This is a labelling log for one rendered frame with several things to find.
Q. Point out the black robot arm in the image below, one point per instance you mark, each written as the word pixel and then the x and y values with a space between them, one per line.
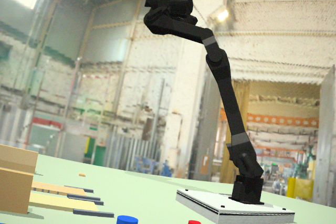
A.
pixel 160 21

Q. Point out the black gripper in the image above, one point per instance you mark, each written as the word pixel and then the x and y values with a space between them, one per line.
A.
pixel 190 19

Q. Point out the orange strip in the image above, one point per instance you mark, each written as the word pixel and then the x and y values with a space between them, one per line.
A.
pixel 54 189

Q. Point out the pale yellow flat strip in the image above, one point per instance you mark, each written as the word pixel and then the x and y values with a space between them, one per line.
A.
pixel 58 203

